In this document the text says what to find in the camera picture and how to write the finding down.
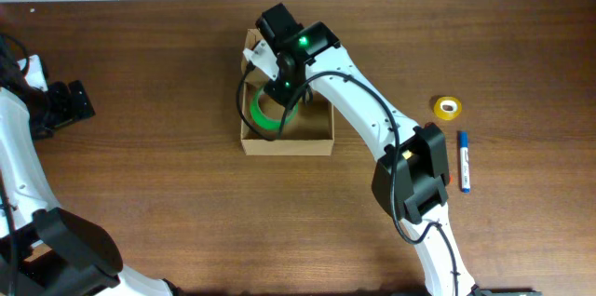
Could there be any green tape roll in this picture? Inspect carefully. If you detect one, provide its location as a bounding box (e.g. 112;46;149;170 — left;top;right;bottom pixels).
250;87;281;131

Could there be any cardboard box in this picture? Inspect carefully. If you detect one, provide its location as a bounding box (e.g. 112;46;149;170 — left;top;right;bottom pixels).
239;28;336;157

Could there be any small yellow tape roll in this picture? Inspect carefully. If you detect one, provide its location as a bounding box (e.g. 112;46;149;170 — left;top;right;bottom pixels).
433;96;463;121

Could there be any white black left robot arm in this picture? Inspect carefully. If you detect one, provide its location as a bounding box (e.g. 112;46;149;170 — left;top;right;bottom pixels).
1;34;182;296

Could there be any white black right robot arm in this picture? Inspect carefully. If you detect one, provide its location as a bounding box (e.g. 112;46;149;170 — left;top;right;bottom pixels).
241;4;481;296

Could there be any red utility knife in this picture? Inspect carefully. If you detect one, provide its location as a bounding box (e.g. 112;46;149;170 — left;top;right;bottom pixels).
424;122;453;185

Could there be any blue white marker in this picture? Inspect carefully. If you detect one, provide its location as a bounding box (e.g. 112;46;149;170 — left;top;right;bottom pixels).
458;131;471;194

